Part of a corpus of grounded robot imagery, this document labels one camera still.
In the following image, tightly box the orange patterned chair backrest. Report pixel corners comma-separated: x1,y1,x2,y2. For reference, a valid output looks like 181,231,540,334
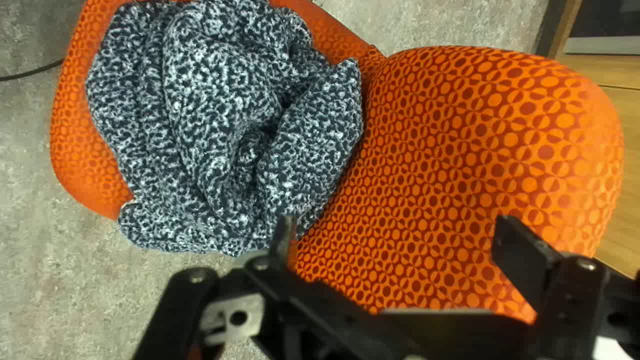
287,45,626,326

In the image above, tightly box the thin black cable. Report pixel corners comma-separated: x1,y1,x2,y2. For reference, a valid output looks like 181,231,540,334
0,58,66,85

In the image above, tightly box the blue white fleece blanket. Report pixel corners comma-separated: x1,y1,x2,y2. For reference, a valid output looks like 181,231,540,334
85,0,368,259

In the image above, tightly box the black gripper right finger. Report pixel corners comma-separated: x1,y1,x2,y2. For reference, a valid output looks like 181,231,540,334
491,214,640,360

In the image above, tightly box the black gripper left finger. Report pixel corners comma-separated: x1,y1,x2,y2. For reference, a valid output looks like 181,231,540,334
130,216,378,360

